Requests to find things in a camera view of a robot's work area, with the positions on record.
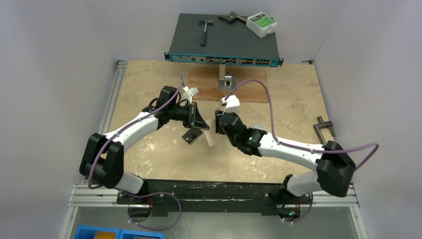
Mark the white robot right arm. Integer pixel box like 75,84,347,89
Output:
215,110,356,203

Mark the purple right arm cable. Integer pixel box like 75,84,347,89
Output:
224,79,380,225

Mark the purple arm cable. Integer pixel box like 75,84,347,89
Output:
87,74,186,232
224,79,380,225

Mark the tan leather card holder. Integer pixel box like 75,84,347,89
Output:
203,129,217,147

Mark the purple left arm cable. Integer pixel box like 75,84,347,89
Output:
87,74,186,232

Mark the blue plastic bin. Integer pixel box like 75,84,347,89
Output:
74,225,165,239

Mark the metal stand base bracket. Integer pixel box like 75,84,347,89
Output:
218,64,237,91

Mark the white green box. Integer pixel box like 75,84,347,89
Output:
246,12,278,38

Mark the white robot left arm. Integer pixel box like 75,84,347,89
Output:
79,86,209,204

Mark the silver credit card stack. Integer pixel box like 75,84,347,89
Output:
250,123,265,131

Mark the dark pliers tool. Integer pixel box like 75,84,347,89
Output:
218,11,247,24

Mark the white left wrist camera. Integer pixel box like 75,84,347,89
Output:
182,86,199,101

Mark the aluminium frame rail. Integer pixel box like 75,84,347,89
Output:
67,60,360,208

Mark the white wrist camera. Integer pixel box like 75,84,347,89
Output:
220,95,240,114
182,86,199,101

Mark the blue network switch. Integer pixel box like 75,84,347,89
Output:
164,13,284,67

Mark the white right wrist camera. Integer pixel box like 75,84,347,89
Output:
220,95,240,114

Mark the metal door handle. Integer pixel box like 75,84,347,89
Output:
312,116,336,146

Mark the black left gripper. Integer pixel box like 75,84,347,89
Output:
168,102,209,130

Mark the small hammer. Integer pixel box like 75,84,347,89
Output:
198,20,213,46

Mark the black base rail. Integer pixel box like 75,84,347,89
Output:
117,179,311,217

